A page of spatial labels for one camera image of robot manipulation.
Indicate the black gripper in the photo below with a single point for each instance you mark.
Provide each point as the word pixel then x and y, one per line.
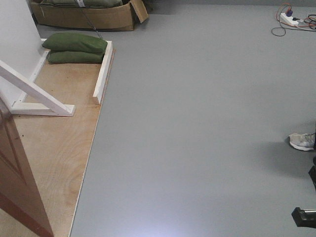
pixel 304 217

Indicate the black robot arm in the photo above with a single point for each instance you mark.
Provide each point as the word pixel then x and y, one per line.
pixel 312 174

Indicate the brown wooden door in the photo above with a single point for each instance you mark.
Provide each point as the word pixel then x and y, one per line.
pixel 19 194

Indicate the seated person in black trousers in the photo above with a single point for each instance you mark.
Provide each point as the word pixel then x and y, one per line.
pixel 314 145

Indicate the grey white right sneaker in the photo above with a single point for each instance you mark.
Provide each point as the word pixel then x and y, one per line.
pixel 303 142

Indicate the white power strip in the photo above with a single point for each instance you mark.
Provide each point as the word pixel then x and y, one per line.
pixel 288 20

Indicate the plywood base platform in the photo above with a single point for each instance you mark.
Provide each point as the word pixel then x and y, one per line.
pixel 58 148

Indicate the open flat cardboard box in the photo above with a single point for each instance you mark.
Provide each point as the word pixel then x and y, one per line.
pixel 121 18

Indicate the lower green sandbag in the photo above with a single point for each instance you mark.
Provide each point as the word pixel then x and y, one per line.
pixel 60 57

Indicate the green sandbag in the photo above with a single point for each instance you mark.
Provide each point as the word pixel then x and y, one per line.
pixel 60 57
pixel 75 42

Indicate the upper green sandbag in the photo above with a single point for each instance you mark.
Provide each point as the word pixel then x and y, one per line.
pixel 75 42

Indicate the grey green woven sack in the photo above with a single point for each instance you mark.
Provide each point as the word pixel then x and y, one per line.
pixel 83 3

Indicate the white wooden support frame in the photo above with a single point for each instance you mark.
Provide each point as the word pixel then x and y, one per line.
pixel 34 100

